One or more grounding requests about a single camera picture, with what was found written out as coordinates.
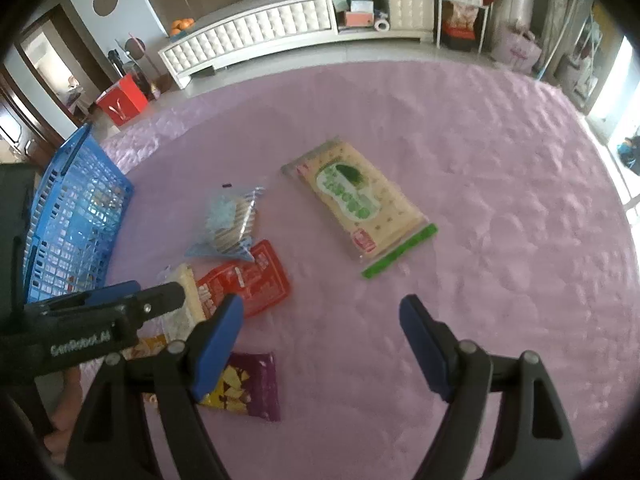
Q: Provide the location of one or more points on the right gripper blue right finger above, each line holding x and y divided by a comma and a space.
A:
434, 346

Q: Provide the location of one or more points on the pink shopping bag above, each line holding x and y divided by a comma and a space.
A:
516, 49

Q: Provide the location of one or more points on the purple yellow chips bag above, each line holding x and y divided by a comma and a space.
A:
247, 386

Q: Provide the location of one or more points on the person left hand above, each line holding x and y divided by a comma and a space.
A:
65, 416

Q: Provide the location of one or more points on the red snack packet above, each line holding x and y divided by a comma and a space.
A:
261, 284

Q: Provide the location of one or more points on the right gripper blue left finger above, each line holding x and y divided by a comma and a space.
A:
210, 345

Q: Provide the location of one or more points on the orange snack bar packet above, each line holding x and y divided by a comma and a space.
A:
146, 346

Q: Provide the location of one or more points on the green label cracker packet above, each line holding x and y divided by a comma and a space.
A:
381, 223

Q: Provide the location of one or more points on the blue plastic basket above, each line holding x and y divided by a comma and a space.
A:
76, 215

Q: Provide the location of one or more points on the pink quilted tablecloth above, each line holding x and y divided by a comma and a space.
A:
479, 191

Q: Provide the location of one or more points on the white tufted TV cabinet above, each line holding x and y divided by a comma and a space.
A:
254, 28

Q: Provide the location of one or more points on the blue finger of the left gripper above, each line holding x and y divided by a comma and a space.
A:
95, 297
150, 303

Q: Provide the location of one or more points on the oranges on plate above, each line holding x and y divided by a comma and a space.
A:
179, 26

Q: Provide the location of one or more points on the red gift box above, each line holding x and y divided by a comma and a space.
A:
122, 101

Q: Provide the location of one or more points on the blue striped biscuit packet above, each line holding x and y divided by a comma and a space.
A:
228, 225

